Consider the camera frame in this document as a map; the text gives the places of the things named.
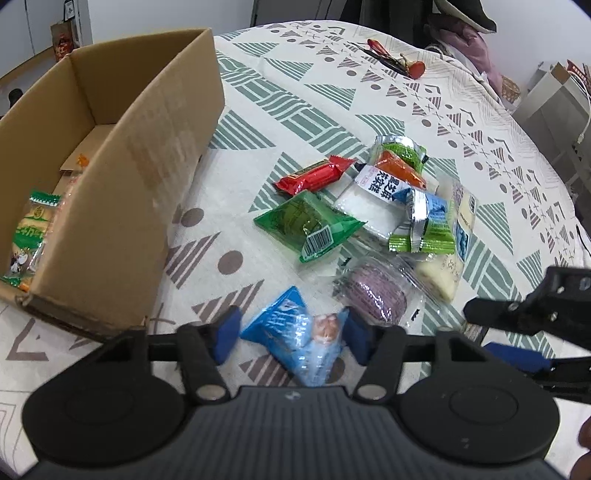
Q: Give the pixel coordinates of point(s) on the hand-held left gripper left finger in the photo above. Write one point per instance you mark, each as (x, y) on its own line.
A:
(226, 334)

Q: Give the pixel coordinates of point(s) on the lime green foil snack packet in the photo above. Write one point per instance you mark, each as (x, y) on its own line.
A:
(431, 217)

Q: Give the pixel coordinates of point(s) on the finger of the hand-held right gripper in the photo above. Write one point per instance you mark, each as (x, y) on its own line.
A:
(517, 357)
(498, 314)

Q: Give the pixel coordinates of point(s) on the key bunch with red tags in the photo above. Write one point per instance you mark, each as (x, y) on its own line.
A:
(418, 69)

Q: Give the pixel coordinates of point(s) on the dark green snack packet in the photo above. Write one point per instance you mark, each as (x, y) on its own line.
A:
(295, 219)

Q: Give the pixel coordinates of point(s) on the cream cake in clear packet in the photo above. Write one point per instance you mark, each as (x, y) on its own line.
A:
(438, 277)

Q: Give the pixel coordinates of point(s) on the green patterned snack packet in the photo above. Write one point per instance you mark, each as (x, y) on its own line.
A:
(401, 148)

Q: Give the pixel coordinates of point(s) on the purple cake in clear packet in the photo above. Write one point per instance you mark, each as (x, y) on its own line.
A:
(374, 290)

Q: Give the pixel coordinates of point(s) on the white packet with black label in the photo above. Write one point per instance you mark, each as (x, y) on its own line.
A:
(364, 207)

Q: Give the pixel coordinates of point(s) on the black round object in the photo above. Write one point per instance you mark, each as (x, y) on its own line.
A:
(14, 95)

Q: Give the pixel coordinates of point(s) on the cardboard box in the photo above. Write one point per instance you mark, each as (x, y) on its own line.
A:
(138, 161)

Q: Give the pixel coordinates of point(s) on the red snack packet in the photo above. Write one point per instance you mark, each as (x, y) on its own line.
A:
(314, 177)

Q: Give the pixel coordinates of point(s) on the green yellow cracker packet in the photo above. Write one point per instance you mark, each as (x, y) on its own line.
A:
(32, 230)

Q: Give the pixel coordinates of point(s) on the patterned tablecloth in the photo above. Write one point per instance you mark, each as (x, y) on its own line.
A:
(323, 92)

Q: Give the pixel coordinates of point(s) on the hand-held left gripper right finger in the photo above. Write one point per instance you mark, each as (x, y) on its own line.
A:
(356, 339)

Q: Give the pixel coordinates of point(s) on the white shelf unit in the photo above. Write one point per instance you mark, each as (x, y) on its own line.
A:
(549, 101)

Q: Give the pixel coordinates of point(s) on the clear orange snack packet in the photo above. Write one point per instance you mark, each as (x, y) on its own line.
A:
(392, 164)

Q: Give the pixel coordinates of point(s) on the black and beige clothes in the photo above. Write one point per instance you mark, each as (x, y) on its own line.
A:
(392, 11)

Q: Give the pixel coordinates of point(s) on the red gift bag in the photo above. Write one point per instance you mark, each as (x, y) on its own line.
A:
(63, 41)

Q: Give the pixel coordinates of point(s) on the pink clothes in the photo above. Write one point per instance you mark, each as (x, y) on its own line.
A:
(475, 50)

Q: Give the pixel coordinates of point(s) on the person's right hand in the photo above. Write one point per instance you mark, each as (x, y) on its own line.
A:
(584, 434)

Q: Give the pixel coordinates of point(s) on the blue snack packet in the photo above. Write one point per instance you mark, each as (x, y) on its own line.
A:
(281, 327)

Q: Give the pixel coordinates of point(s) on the white storage cabinet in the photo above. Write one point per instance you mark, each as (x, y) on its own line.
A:
(27, 27)

